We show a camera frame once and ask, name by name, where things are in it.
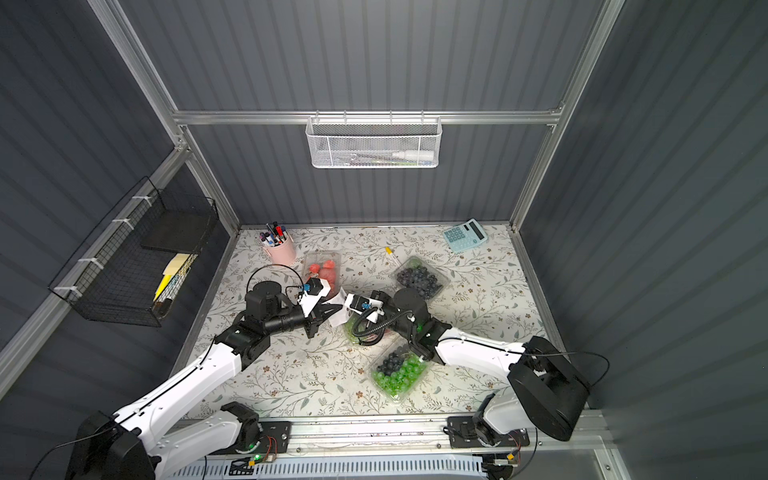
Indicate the black wire wall basket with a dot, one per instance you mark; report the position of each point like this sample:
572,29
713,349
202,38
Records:
113,278

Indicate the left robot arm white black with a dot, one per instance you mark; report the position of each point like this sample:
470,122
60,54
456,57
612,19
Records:
139,441

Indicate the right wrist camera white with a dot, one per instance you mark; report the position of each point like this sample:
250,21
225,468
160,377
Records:
363,305

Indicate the clear box green black grapes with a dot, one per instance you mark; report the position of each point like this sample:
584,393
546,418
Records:
397,370

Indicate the clear box blueberries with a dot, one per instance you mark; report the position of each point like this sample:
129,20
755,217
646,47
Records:
416,273

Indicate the teal calculator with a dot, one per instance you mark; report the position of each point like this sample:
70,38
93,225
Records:
466,236

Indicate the yellow sticky notes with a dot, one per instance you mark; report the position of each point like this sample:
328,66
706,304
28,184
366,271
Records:
174,276

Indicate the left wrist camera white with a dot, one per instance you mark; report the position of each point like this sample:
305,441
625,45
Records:
314,290

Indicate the pink pen cup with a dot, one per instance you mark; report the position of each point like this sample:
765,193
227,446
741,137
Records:
278,244

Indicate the clear box red fruit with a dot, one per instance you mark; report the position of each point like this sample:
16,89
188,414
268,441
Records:
324,265

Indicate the white wire mesh basket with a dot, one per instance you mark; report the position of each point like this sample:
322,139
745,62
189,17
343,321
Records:
388,144

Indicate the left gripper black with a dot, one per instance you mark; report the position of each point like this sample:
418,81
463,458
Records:
312,318

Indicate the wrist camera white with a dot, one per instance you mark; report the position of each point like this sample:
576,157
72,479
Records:
363,305
314,290

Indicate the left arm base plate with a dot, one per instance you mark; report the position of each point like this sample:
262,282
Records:
267,437

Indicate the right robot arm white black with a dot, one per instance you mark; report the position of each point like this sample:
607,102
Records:
547,393

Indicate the white sticker sheet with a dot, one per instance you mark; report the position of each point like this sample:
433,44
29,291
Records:
342,315

